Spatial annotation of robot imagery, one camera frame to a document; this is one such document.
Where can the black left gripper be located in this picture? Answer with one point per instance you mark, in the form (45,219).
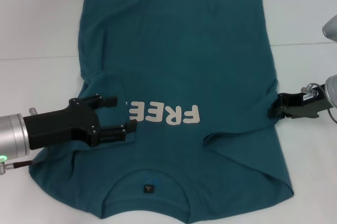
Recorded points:
(60,126)

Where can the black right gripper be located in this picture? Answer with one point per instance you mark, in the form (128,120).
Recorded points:
(302,106)

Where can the teal FREE! print T-shirt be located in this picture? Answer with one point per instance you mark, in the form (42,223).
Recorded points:
(184,50)

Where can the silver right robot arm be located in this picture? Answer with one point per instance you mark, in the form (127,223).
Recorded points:
(332,89)

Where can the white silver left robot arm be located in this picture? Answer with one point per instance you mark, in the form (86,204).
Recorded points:
(11,137)

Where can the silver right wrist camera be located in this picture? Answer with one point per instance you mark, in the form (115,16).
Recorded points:
(331,29)

